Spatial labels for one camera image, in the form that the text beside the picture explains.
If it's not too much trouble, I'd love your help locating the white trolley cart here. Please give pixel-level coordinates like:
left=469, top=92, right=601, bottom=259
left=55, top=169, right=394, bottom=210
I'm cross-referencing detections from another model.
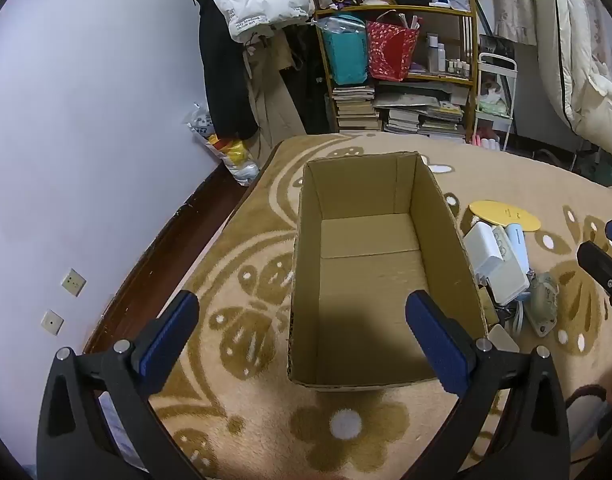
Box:
left=473, top=52, right=518, bottom=152

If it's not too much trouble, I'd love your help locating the grey-green round tin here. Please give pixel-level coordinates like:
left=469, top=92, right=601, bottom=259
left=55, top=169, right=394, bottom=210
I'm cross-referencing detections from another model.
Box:
left=526, top=271, right=560, bottom=337

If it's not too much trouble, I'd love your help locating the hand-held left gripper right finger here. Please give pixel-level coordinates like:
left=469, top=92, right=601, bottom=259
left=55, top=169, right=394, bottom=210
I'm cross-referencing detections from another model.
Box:
left=405, top=290, right=572, bottom=480

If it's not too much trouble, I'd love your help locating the white remote control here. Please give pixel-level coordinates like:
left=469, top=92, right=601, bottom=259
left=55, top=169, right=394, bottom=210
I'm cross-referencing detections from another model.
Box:
left=486, top=226, right=531, bottom=307

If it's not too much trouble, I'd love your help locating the wooden bookshelf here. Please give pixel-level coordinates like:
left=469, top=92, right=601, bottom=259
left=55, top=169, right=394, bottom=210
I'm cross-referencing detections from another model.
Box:
left=313, top=0, right=479, bottom=143

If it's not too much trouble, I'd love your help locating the white duvet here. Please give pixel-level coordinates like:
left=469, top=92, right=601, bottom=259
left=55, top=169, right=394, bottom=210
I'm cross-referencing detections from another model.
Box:
left=531, top=0, right=612, bottom=166

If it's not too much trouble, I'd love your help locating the white cylindrical power bank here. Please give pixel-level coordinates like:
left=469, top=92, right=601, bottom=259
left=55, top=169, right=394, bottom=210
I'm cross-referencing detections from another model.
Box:
left=504, top=223, right=532, bottom=273

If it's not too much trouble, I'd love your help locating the cardboard box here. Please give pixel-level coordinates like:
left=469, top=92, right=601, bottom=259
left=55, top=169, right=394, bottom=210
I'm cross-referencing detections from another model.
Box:
left=286, top=151, right=489, bottom=393

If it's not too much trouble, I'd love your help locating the messy pile of magazines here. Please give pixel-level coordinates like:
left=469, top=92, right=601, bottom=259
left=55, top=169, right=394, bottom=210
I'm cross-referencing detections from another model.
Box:
left=373, top=82, right=469, bottom=140

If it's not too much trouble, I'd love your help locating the row of small bottles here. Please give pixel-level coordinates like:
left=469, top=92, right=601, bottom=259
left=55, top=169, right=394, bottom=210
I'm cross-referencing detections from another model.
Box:
left=426, top=32, right=472, bottom=78

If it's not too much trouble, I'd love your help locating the beige coat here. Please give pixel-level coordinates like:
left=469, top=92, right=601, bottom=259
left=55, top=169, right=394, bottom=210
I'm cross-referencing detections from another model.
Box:
left=243, top=35, right=308, bottom=161

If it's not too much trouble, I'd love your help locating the white charging cable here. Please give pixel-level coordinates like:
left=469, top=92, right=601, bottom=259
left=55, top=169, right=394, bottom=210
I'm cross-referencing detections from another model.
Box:
left=506, top=302, right=528, bottom=335

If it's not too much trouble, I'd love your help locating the white plug adapter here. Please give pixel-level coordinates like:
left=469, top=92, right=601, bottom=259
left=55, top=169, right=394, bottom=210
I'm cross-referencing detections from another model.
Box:
left=463, top=221, right=505, bottom=281

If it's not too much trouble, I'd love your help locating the teal bag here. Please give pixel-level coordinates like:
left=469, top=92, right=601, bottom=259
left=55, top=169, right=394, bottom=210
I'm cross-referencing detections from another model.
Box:
left=322, top=14, right=370, bottom=86

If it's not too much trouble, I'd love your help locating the dark wooden bed frame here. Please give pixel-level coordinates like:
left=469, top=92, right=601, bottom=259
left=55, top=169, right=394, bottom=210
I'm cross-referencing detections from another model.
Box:
left=83, top=164, right=267, bottom=356

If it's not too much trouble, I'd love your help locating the red patterned bag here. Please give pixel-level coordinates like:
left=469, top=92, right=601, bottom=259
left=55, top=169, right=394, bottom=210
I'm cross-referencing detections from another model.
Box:
left=366, top=11, right=421, bottom=82

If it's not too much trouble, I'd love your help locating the black coat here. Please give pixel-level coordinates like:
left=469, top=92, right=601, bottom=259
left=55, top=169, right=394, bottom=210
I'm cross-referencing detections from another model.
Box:
left=190, top=0, right=260, bottom=141

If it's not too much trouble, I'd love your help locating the yellow round disc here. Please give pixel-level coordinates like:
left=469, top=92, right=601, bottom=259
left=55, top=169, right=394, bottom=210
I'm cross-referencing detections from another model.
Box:
left=468, top=200, right=543, bottom=232

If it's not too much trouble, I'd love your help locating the plastic bag with yellow items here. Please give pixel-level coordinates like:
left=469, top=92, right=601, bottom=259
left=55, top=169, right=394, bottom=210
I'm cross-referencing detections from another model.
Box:
left=186, top=102, right=261, bottom=187

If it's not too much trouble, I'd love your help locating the wall socket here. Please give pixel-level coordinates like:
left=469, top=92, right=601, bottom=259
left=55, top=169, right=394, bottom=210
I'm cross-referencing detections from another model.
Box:
left=41, top=310, right=65, bottom=336
left=61, top=268, right=87, bottom=297

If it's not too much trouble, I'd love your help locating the stack of books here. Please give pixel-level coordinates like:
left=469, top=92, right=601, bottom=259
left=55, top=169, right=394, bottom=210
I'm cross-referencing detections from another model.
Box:
left=331, top=85, right=382, bottom=132

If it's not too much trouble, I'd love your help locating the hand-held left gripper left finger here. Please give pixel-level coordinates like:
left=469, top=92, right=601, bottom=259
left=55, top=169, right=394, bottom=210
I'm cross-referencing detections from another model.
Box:
left=36, top=290, right=207, bottom=480

